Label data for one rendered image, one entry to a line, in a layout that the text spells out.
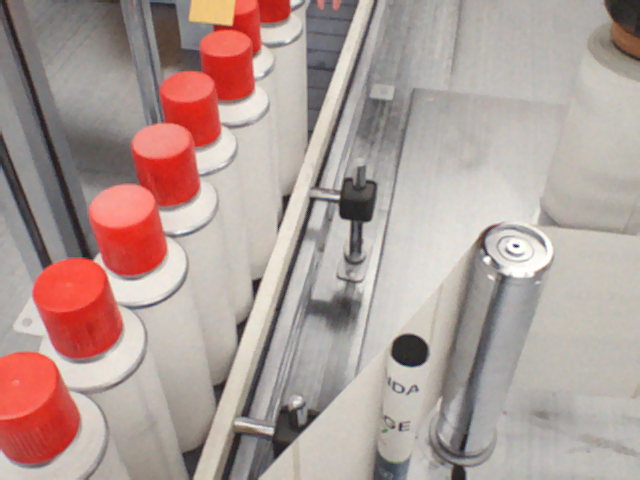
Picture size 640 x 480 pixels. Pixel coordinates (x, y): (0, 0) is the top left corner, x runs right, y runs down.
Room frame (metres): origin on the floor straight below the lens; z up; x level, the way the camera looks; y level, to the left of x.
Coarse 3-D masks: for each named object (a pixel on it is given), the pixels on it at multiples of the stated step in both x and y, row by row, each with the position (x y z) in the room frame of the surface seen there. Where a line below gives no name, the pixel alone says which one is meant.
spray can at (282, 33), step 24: (264, 0) 0.49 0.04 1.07; (288, 0) 0.50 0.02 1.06; (264, 24) 0.49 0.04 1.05; (288, 24) 0.50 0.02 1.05; (288, 48) 0.48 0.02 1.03; (288, 72) 0.48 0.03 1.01; (288, 96) 0.48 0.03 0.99; (288, 120) 0.48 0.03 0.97; (288, 144) 0.48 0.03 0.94; (288, 168) 0.48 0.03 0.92; (288, 192) 0.48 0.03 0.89
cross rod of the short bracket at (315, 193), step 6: (312, 192) 0.46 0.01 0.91; (318, 192) 0.46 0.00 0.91; (324, 192) 0.46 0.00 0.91; (330, 192) 0.46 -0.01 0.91; (336, 192) 0.46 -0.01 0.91; (312, 198) 0.46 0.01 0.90; (318, 198) 0.46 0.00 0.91; (324, 198) 0.45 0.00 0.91; (330, 198) 0.45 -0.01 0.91; (336, 198) 0.45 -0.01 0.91
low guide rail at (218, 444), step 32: (352, 32) 0.72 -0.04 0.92; (352, 64) 0.68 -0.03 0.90; (320, 128) 0.54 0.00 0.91; (320, 160) 0.51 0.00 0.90; (288, 224) 0.41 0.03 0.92; (288, 256) 0.39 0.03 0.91; (256, 320) 0.32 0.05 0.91; (256, 352) 0.29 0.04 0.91; (224, 416) 0.24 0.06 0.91; (224, 448) 0.22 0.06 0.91
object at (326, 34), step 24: (312, 0) 0.86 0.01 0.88; (312, 24) 0.80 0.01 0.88; (336, 24) 0.80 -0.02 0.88; (312, 48) 0.74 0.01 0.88; (336, 48) 0.74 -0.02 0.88; (360, 48) 0.74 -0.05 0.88; (312, 72) 0.69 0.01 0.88; (312, 96) 0.65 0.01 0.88; (312, 120) 0.60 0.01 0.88; (336, 120) 0.60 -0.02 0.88; (240, 336) 0.33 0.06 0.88; (264, 360) 0.33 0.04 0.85; (192, 456) 0.23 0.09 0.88
